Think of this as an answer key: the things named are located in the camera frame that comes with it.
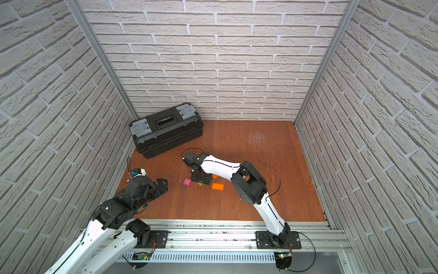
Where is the black plastic toolbox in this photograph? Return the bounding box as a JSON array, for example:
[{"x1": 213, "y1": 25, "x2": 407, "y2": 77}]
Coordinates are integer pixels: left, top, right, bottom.
[{"x1": 129, "y1": 103, "x2": 204, "y2": 159}]

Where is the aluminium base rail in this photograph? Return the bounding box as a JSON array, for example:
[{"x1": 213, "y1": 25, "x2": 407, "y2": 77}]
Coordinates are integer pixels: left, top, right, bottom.
[{"x1": 142, "y1": 219, "x2": 352, "y2": 252}]

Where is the aluminium corner post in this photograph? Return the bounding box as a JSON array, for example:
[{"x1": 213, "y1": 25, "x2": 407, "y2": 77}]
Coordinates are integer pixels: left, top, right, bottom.
[
  {"x1": 294, "y1": 0, "x2": 360, "y2": 126},
  {"x1": 66, "y1": 0, "x2": 139, "y2": 120}
]

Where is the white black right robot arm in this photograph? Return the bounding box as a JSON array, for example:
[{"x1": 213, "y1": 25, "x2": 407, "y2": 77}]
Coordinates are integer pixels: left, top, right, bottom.
[{"x1": 182, "y1": 152, "x2": 290, "y2": 248}]

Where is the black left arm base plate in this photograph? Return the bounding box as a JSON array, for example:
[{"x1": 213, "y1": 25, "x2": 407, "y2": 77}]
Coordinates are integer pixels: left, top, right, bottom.
[{"x1": 135, "y1": 230, "x2": 169, "y2": 249}]

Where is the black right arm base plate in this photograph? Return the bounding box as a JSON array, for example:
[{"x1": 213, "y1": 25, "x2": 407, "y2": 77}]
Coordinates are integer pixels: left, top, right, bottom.
[{"x1": 255, "y1": 231, "x2": 302, "y2": 250}]

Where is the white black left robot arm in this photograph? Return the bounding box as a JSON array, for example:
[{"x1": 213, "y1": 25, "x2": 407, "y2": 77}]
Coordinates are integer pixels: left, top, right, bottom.
[{"x1": 47, "y1": 174, "x2": 168, "y2": 274}]

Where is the white perforated cable tray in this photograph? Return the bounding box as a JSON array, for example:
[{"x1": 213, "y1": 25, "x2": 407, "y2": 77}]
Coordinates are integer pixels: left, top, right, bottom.
[{"x1": 116, "y1": 251, "x2": 275, "y2": 264}]

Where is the aluminium corner post right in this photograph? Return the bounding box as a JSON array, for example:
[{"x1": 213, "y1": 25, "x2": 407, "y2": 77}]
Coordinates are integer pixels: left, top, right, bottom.
[{"x1": 294, "y1": 0, "x2": 360, "y2": 126}]

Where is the aluminium corner post left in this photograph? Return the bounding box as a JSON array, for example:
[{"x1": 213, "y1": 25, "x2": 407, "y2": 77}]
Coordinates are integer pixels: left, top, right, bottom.
[{"x1": 66, "y1": 0, "x2": 139, "y2": 120}]

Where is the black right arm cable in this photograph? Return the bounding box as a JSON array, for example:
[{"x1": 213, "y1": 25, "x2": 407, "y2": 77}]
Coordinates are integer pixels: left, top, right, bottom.
[{"x1": 235, "y1": 161, "x2": 317, "y2": 273}]

